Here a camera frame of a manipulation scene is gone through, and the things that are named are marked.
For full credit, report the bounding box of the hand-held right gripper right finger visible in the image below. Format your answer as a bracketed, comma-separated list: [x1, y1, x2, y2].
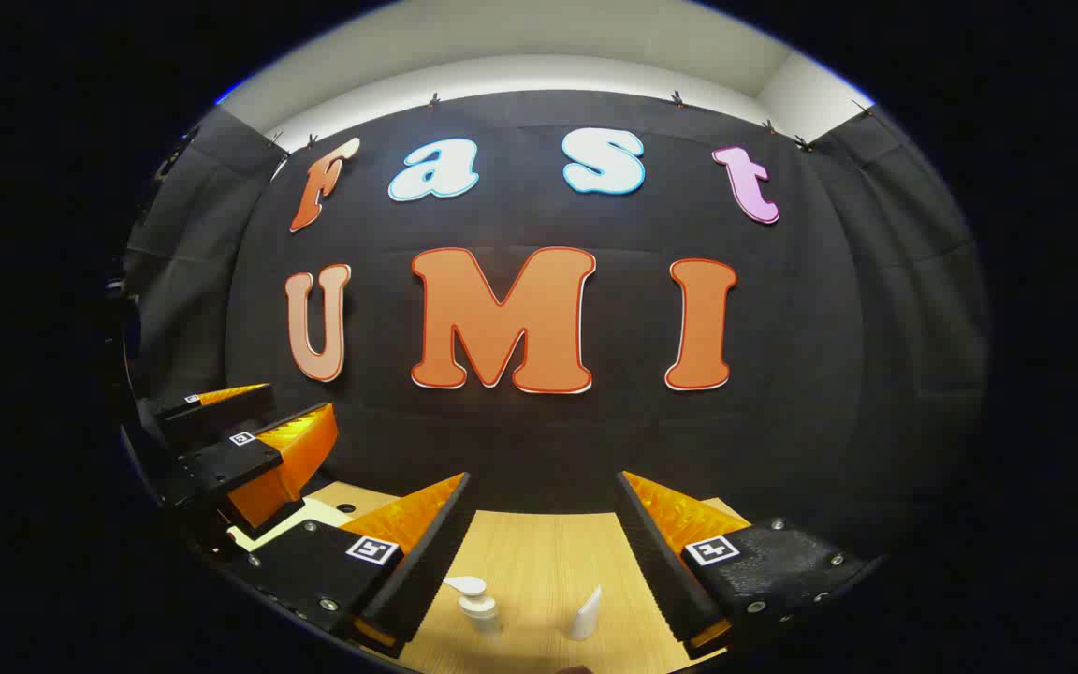
[616, 470, 886, 661]

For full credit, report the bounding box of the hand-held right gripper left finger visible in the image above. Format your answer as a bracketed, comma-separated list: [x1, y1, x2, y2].
[221, 471, 476, 659]

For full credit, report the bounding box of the white pump bottle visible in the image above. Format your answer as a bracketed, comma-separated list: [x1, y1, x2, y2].
[443, 575, 503, 638]

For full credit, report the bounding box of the white squeeze tube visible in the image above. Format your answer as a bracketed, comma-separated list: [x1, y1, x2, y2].
[565, 585, 604, 642]

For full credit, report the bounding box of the black backdrop cloth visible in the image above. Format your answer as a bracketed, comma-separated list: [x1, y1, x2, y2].
[123, 89, 989, 563]

